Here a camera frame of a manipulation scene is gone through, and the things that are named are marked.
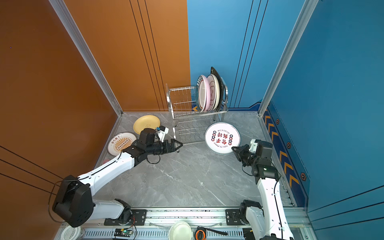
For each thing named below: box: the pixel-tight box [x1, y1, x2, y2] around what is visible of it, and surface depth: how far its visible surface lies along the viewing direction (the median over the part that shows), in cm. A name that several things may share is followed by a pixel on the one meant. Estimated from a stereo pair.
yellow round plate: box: [133, 115, 161, 135], surface depth 115 cm
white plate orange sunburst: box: [107, 132, 137, 156], surface depth 104 cm
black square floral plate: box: [210, 66, 224, 112], surface depth 76 cm
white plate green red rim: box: [196, 75, 207, 112], surface depth 87 cm
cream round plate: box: [211, 73, 220, 111], surface depth 75 cm
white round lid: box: [60, 225, 81, 240], surface depth 66 cm
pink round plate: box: [202, 74, 211, 112], surface depth 74 cm
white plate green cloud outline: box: [207, 74, 217, 112], surface depth 75 cm
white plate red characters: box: [204, 122, 241, 155], surface depth 82 cm
